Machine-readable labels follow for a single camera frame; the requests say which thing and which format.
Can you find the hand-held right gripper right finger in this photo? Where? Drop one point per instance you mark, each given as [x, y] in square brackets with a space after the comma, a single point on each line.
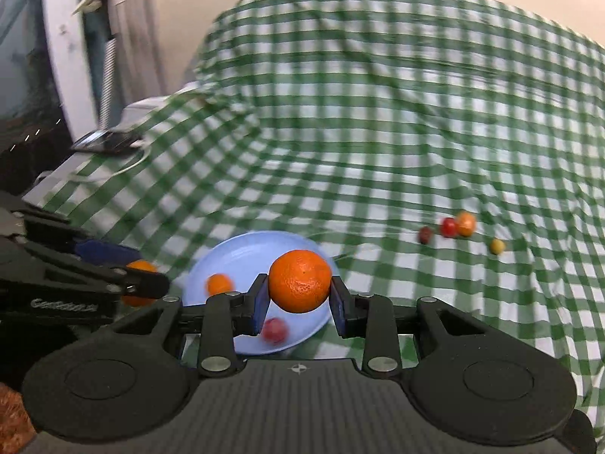
[339, 310]

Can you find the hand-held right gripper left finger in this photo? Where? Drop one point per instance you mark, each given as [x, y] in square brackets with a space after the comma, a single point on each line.
[260, 307]

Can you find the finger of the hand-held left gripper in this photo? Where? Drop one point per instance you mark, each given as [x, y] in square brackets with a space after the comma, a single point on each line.
[146, 286]
[104, 251]

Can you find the mandarin orange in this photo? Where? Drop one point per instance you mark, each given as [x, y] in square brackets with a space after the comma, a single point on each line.
[142, 266]
[300, 281]

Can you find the red fruit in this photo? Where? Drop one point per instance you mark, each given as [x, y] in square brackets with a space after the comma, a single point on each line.
[275, 330]

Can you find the plastic-wrapped orange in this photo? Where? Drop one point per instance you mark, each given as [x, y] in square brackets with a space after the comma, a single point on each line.
[220, 283]
[466, 223]

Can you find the light blue plate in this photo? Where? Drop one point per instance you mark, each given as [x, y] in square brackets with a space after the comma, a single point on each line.
[246, 255]

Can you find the red date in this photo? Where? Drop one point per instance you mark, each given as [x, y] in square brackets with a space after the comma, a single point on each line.
[425, 235]

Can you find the plastic-wrapped red tomato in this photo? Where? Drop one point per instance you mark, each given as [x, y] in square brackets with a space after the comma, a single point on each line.
[448, 227]

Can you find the small yellow fruit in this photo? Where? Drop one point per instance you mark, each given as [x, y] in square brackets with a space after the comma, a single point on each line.
[497, 246]

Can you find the black smartphone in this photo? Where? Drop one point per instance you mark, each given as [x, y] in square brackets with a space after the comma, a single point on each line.
[106, 142]

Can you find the orange patterned cloth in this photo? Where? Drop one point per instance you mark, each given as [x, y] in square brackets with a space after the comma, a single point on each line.
[12, 411]

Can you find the green checked tablecloth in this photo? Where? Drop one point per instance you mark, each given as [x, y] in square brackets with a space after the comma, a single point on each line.
[378, 127]

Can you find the glass window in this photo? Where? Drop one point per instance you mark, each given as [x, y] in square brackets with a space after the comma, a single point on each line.
[23, 33]

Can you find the white window frame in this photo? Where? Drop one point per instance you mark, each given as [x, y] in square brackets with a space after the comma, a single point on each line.
[66, 56]

